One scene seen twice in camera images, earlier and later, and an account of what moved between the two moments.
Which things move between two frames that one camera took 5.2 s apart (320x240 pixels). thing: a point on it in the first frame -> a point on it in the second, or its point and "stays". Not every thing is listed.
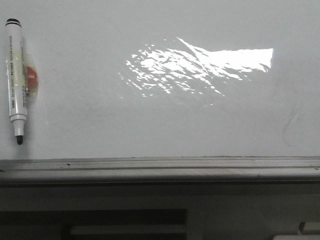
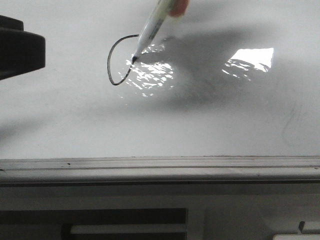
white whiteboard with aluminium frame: [162, 91] stays
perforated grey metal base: [261, 211] stays
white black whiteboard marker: [13, 33] -> [156, 20]
